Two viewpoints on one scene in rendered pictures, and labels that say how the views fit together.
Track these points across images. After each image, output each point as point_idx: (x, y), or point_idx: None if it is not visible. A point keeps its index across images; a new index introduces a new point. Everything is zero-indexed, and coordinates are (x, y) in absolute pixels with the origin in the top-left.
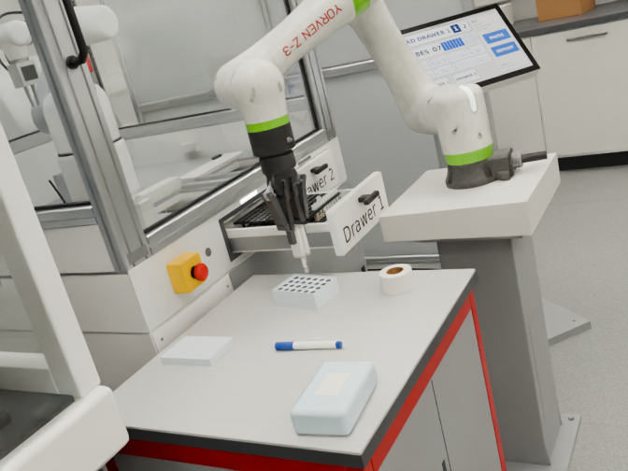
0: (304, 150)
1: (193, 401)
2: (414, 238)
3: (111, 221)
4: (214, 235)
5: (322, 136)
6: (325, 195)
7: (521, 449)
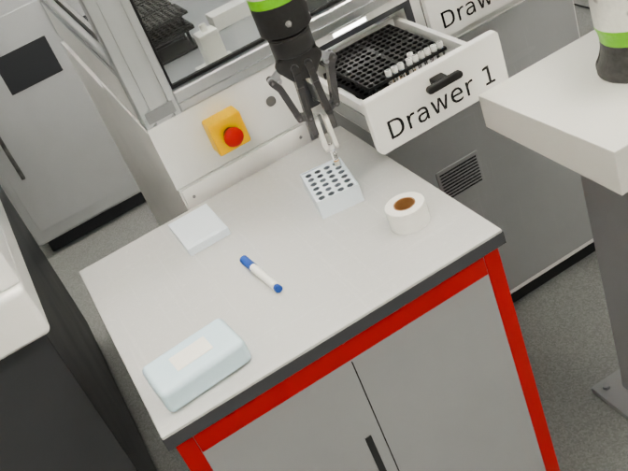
0: None
1: (144, 296)
2: (511, 137)
3: (123, 81)
4: (282, 80)
5: None
6: (415, 54)
7: None
